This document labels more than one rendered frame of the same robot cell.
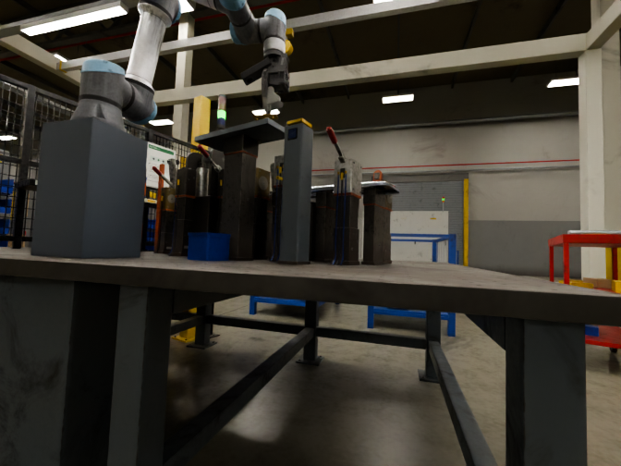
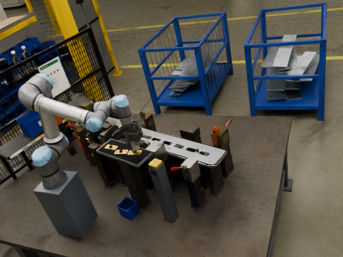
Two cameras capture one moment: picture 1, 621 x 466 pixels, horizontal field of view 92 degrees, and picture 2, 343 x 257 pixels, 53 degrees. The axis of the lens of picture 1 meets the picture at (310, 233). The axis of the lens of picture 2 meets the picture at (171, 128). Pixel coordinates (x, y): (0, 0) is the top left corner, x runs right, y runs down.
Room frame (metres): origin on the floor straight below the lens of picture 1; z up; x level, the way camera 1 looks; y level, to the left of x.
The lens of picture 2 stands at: (-0.53, -0.44, 2.36)
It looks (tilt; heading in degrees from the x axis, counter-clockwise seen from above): 33 degrees down; 13
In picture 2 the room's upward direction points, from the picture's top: 14 degrees counter-clockwise
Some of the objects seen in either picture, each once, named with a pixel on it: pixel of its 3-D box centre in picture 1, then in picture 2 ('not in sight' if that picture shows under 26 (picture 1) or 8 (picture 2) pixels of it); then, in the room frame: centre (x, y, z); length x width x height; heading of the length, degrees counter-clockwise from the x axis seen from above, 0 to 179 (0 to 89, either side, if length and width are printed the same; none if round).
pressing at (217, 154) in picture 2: (259, 198); (141, 135); (1.50, 0.27, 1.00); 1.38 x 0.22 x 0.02; 58
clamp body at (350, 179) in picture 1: (345, 213); (193, 185); (1.04, -0.12, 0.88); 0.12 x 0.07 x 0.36; 148
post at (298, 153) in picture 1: (297, 195); (164, 192); (0.96, 0.05, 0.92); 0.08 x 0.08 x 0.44; 58
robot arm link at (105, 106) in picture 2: (246, 28); (104, 109); (1.02, 0.25, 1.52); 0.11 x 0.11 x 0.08; 82
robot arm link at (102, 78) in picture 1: (104, 84); (45, 159); (0.97, 0.70, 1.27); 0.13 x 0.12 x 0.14; 172
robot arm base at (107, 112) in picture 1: (100, 117); (52, 175); (0.96, 0.70, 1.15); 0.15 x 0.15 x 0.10
